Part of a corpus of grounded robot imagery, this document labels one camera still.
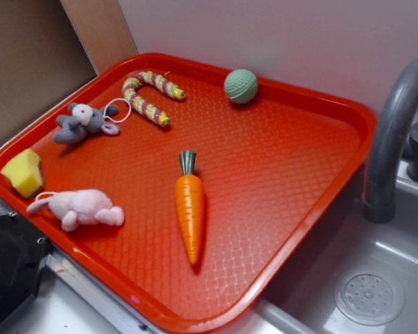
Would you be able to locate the striped rope candy cane toy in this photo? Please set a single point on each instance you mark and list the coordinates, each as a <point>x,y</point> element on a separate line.
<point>144,107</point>

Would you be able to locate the green textured ball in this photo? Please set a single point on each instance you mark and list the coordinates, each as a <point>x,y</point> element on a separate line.
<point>241,86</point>

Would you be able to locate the pink plush bunny toy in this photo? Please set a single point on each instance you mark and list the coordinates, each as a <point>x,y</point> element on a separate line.
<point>76,208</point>

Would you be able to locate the orange plastic toy carrot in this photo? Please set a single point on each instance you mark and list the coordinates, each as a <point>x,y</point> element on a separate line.
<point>189,197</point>

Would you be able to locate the grey toy faucet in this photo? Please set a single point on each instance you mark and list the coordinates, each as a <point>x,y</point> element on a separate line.
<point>396,134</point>

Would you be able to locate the grey toy sink basin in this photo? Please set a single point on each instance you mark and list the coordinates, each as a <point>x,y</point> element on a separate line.
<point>350,275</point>

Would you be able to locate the yellow sponge piece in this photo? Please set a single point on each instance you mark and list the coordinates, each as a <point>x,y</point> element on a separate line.
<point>24,173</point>

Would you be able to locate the red plastic tray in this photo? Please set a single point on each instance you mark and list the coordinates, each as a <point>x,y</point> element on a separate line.
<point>270,169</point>

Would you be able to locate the grey plush mouse toy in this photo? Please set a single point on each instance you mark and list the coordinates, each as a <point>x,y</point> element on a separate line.
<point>85,119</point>

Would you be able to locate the brown cardboard panel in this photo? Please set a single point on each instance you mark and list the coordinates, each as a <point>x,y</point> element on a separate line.
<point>48,49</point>

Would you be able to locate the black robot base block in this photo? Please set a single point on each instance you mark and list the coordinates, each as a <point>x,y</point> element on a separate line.
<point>23,255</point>

